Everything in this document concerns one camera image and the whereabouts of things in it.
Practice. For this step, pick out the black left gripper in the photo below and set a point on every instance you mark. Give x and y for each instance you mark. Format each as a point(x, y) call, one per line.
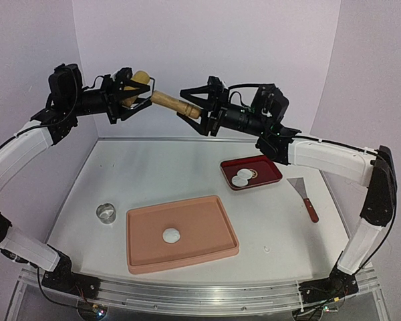
point(113, 90)

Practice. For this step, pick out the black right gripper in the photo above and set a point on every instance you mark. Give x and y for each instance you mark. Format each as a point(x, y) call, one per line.
point(212, 109)

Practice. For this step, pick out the wooden rolling pin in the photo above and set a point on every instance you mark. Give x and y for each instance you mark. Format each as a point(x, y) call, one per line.
point(167, 101)

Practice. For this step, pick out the pink plastic tray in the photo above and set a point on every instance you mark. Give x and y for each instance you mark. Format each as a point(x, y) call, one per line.
point(206, 234)

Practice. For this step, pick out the white dough piece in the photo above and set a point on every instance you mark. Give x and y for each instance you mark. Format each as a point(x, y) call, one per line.
point(171, 235)

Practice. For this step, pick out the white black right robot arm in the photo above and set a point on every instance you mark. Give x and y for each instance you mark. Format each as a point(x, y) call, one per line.
point(371, 168)

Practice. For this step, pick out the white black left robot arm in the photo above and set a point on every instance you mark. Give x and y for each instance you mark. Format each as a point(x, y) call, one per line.
point(68, 100)

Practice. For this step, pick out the flat white dumpling wrapper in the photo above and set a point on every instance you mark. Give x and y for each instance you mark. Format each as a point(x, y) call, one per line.
point(245, 174)

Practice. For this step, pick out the dark red square tray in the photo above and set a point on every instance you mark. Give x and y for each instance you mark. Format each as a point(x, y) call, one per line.
point(265, 172)

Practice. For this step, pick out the metal scraper red handle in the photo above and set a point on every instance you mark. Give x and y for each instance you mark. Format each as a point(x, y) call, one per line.
point(299, 185)

